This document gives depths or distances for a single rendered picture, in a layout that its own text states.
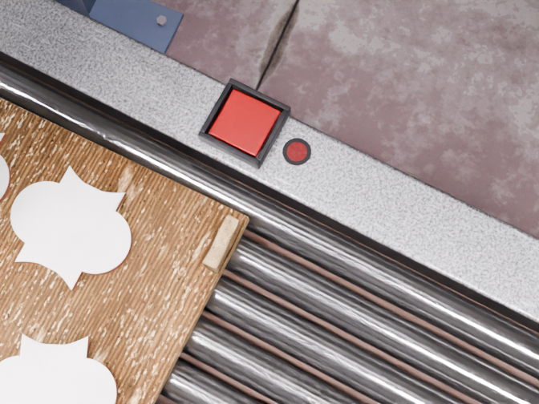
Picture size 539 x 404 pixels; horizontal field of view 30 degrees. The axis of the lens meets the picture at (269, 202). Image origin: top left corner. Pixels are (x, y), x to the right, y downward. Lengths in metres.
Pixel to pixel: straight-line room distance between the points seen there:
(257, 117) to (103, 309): 0.27
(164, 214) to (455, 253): 0.31
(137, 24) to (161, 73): 1.04
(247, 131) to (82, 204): 0.20
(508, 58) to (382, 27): 0.27
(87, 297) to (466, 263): 0.40
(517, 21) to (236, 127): 1.21
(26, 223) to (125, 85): 0.19
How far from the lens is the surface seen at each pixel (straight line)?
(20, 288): 1.09
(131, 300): 1.07
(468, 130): 2.12
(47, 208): 1.09
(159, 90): 1.15
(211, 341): 1.06
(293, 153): 1.11
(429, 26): 2.19
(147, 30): 2.18
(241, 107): 1.11
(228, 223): 1.04
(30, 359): 1.07
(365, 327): 1.07
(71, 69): 1.17
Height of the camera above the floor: 1.97
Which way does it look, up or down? 75 degrees down
